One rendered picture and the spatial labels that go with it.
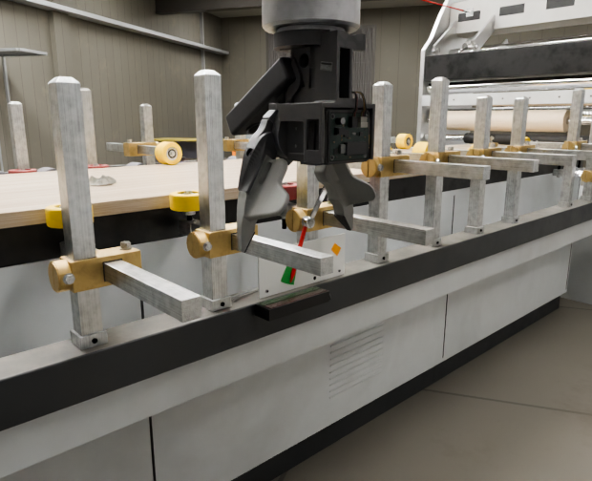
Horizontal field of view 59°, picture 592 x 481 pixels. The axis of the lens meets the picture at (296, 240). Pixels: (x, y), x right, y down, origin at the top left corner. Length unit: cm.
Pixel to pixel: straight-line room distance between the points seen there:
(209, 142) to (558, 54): 263
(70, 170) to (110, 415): 43
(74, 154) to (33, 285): 34
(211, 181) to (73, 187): 25
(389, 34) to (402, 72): 84
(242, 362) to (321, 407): 62
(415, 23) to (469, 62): 861
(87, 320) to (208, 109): 41
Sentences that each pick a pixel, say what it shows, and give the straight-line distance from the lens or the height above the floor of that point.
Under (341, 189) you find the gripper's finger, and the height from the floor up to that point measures 99.
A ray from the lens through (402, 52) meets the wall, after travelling 1210.
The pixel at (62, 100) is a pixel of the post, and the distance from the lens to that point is 85.
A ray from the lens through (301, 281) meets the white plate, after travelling 115.
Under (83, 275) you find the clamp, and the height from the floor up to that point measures 82.
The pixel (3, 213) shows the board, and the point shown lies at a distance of 105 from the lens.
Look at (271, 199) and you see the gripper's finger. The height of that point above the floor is 99.
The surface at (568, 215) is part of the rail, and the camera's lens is 239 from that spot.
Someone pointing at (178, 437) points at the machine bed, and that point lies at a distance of 138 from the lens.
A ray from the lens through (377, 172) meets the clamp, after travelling 129.
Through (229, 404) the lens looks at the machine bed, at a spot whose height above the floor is 33.
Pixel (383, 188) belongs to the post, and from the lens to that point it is 132.
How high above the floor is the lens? 106
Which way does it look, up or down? 13 degrees down
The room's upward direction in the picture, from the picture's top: straight up
